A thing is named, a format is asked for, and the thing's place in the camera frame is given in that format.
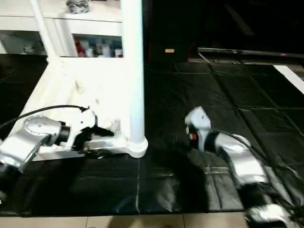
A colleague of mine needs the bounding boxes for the white plastic table top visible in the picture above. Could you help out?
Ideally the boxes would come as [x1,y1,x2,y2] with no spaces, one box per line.
[0,57,149,160]

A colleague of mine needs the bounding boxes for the white plastic table leg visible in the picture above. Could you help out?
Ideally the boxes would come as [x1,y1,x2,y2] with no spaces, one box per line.
[120,0,149,152]
[29,0,65,65]

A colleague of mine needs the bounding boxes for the black work mat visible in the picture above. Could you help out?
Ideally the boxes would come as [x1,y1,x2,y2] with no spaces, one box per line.
[0,51,304,217]

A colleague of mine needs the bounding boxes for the small white jar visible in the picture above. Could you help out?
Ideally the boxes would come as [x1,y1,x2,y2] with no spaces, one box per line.
[101,44,114,58]

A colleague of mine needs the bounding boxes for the small red bottle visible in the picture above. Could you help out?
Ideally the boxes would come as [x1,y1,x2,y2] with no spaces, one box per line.
[75,39,86,57]

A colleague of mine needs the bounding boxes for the long black bar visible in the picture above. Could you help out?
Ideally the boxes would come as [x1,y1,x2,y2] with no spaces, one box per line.
[197,47,304,60]

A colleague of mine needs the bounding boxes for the white board strip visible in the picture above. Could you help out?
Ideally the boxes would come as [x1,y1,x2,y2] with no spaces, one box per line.
[273,64,304,95]

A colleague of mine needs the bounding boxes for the white glass-door cabinet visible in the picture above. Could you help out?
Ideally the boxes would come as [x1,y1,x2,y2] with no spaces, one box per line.
[0,0,125,58]

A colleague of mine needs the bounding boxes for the large black cabinet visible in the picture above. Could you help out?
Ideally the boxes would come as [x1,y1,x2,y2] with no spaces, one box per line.
[142,0,304,60]

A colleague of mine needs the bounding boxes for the small grey metal object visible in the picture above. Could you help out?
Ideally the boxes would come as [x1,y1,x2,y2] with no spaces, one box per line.
[66,0,91,14]

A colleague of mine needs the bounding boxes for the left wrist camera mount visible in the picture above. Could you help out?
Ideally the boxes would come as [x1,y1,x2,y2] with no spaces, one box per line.
[63,108,98,152]

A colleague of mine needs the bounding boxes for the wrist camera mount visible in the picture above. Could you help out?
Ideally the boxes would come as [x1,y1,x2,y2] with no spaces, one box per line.
[63,108,98,152]
[184,106,211,152]

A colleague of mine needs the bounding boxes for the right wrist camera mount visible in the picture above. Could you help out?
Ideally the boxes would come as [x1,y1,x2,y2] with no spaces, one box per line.
[184,106,211,152]

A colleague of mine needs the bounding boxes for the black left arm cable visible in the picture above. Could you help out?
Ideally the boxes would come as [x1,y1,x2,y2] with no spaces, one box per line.
[0,105,90,131]

